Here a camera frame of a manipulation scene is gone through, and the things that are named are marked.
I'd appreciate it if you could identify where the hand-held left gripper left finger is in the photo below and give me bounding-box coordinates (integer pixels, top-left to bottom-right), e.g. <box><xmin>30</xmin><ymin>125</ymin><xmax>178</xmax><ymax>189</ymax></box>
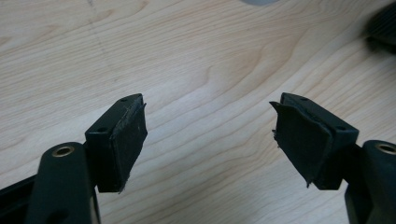
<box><xmin>84</xmin><ymin>92</ymin><xmax>149</xmax><ymax>194</ymax></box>

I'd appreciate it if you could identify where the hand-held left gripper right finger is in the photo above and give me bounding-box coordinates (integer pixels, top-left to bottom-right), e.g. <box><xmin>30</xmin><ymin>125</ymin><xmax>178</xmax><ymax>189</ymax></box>
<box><xmin>269</xmin><ymin>91</ymin><xmax>360</xmax><ymax>191</ymax></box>

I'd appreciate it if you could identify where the black ribbed object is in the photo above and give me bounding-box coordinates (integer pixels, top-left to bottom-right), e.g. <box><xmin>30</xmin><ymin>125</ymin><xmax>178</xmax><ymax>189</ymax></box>
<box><xmin>365</xmin><ymin>2</ymin><xmax>396</xmax><ymax>48</ymax></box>

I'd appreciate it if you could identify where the grey round object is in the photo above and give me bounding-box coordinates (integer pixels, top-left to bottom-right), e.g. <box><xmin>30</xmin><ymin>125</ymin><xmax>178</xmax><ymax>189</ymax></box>
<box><xmin>239</xmin><ymin>0</ymin><xmax>280</xmax><ymax>7</ymax></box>

